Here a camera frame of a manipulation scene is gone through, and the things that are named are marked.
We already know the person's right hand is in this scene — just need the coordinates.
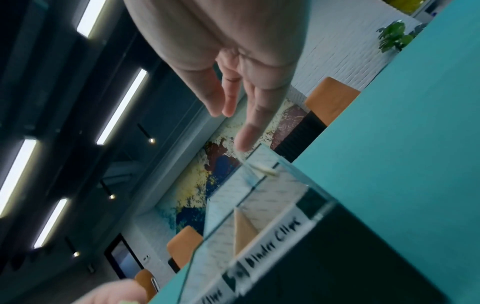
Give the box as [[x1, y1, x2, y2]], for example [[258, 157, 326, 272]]
[[123, 0, 314, 153]]

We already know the person's left hand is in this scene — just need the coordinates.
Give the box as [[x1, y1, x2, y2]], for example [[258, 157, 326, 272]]
[[70, 278, 148, 304]]

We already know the white clip falling into box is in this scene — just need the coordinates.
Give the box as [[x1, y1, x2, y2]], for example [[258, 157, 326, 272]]
[[245, 161, 281, 177]]

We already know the dark green divided box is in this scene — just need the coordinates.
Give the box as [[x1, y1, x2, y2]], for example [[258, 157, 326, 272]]
[[176, 143, 457, 304]]

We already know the orange chair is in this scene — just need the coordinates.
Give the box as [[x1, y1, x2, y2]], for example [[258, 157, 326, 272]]
[[133, 268, 160, 302], [166, 225, 205, 269], [303, 76, 362, 127]]

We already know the black framed glass door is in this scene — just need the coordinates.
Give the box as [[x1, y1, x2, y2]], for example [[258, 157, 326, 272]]
[[103, 232, 146, 280]]

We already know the black pendant spot lamp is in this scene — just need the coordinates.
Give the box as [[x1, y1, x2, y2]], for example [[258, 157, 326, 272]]
[[99, 180, 117, 200], [64, 236, 81, 257], [136, 123, 157, 145]]

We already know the long ceiling light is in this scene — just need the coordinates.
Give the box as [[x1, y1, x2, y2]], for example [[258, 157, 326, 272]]
[[76, 0, 108, 38], [0, 138, 38, 217], [32, 198, 70, 249], [96, 68, 149, 146]]

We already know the black bench sofa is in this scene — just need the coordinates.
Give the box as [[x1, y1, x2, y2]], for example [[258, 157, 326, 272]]
[[269, 110, 328, 163]]

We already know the potted green plant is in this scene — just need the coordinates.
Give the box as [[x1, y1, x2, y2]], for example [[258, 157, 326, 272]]
[[376, 20, 416, 54]]

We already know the green table cloth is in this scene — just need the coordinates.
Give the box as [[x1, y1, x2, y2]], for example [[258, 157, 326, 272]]
[[147, 0, 480, 304]]

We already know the colourful wall mural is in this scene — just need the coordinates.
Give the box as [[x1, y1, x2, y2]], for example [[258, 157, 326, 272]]
[[155, 98, 309, 235]]

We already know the green yellow wall painting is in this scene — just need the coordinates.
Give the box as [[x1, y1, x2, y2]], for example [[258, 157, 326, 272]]
[[386, 0, 425, 13]]

